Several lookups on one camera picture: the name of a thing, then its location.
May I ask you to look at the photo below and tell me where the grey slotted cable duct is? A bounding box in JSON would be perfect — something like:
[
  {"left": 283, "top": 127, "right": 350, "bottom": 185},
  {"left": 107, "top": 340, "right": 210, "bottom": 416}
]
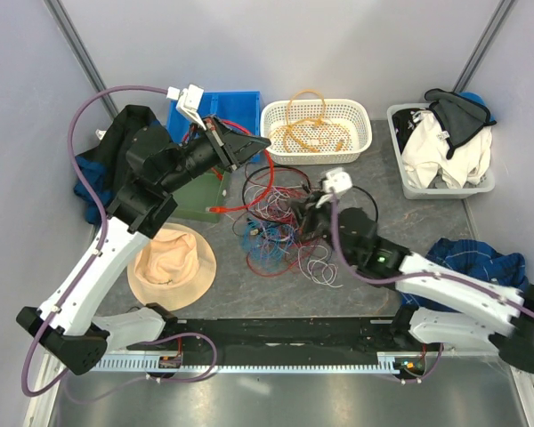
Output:
[{"left": 93, "top": 346, "right": 399, "bottom": 375}]

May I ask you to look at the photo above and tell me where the blue divided plastic bin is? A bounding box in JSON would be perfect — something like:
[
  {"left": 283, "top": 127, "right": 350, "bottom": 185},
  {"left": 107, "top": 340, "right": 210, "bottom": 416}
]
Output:
[{"left": 166, "top": 91, "right": 261, "bottom": 143}]

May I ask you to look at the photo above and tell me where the black and blue jacket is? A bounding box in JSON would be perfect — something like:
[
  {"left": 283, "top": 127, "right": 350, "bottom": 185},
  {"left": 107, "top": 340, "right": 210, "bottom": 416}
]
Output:
[{"left": 76, "top": 104, "right": 160, "bottom": 208}]

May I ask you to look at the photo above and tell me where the grey laundry bin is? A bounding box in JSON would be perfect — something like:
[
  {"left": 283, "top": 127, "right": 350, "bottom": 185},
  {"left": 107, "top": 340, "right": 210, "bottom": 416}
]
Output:
[{"left": 386, "top": 103, "right": 495, "bottom": 199}]

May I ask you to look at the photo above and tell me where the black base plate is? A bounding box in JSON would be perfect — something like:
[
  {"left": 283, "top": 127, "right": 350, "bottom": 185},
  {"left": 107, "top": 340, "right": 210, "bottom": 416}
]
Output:
[{"left": 128, "top": 316, "right": 433, "bottom": 355}]

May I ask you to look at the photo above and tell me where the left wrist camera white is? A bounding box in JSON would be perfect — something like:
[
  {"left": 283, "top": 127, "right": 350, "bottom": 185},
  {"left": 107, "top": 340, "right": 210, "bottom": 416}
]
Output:
[{"left": 166, "top": 84, "right": 206, "bottom": 129}]

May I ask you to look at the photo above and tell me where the white cloth in bin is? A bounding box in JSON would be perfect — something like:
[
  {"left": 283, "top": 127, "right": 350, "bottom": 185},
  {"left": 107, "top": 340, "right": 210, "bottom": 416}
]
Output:
[{"left": 401, "top": 109, "right": 492, "bottom": 189}]

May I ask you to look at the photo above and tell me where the tangled thin wire pile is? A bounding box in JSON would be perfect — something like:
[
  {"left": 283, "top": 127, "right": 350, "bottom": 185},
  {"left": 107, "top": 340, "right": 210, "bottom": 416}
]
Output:
[{"left": 231, "top": 165, "right": 344, "bottom": 288}]

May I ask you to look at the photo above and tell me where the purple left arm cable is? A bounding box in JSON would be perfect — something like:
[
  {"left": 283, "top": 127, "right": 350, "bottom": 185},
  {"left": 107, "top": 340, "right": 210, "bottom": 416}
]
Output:
[{"left": 20, "top": 85, "right": 219, "bottom": 404}]

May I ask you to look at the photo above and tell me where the blue plaid shirt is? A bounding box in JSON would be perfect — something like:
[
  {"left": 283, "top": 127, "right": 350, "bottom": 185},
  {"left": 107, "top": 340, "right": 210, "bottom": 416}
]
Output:
[{"left": 425, "top": 238, "right": 530, "bottom": 291}]

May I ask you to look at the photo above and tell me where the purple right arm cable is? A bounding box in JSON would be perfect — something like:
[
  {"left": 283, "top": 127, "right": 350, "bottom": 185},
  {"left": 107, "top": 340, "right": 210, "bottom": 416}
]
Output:
[{"left": 328, "top": 190, "right": 534, "bottom": 386}]

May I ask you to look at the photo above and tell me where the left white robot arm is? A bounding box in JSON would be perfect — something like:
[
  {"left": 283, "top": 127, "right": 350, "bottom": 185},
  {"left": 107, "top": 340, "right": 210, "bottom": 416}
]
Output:
[{"left": 16, "top": 117, "right": 271, "bottom": 375}]

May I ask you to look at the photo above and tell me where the green plastic tray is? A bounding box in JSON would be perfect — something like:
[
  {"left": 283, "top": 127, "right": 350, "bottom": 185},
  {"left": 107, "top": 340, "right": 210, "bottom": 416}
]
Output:
[{"left": 171, "top": 172, "right": 231, "bottom": 223}]

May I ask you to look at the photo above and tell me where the yellow ethernet cable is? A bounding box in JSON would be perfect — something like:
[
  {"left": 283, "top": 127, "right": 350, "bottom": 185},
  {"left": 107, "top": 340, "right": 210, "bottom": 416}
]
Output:
[
  {"left": 266, "top": 117, "right": 352, "bottom": 155},
  {"left": 286, "top": 90, "right": 328, "bottom": 130}
]

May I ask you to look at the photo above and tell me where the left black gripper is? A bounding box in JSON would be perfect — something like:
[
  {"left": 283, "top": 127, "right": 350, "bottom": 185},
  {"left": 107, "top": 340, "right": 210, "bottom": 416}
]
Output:
[{"left": 160, "top": 113, "right": 271, "bottom": 194}]

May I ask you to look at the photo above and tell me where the beige bucket hat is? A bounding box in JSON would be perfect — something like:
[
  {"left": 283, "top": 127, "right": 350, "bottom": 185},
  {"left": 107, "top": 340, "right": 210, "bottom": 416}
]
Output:
[{"left": 126, "top": 222, "right": 217, "bottom": 311}]

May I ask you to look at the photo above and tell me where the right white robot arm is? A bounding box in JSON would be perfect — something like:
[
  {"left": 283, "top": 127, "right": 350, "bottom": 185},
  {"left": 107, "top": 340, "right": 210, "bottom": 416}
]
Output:
[{"left": 290, "top": 191, "right": 534, "bottom": 374}]

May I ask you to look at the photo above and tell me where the white perforated plastic basket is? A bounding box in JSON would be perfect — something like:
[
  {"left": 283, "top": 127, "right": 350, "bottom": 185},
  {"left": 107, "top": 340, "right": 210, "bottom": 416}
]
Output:
[{"left": 260, "top": 99, "right": 373, "bottom": 165}]

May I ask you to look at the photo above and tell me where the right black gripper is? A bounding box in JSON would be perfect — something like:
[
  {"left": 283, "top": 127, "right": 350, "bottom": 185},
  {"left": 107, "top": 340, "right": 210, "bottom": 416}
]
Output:
[{"left": 287, "top": 188, "right": 355, "bottom": 264}]

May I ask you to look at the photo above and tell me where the black cable loop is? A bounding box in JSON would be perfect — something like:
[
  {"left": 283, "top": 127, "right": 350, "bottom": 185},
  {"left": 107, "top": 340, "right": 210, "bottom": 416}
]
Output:
[{"left": 351, "top": 185, "right": 379, "bottom": 222}]

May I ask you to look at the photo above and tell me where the dark grey cloth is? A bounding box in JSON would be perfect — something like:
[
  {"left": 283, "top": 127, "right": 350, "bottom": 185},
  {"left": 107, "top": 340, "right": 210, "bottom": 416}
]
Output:
[{"left": 424, "top": 88, "right": 497, "bottom": 159}]

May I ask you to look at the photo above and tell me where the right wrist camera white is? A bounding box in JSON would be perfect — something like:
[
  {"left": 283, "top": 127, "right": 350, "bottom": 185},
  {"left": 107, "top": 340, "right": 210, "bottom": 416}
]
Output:
[{"left": 315, "top": 167, "right": 353, "bottom": 208}]

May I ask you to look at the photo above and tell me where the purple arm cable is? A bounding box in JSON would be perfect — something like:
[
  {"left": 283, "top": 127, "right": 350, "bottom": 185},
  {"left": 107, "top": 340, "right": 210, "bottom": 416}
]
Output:
[
  {"left": 20, "top": 85, "right": 219, "bottom": 404},
  {"left": 328, "top": 190, "right": 534, "bottom": 386}
]

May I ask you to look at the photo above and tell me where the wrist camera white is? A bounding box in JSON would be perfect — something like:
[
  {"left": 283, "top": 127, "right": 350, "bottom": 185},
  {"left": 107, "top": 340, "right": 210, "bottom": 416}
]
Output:
[
  {"left": 166, "top": 84, "right": 206, "bottom": 129},
  {"left": 315, "top": 167, "right": 353, "bottom": 208}
]

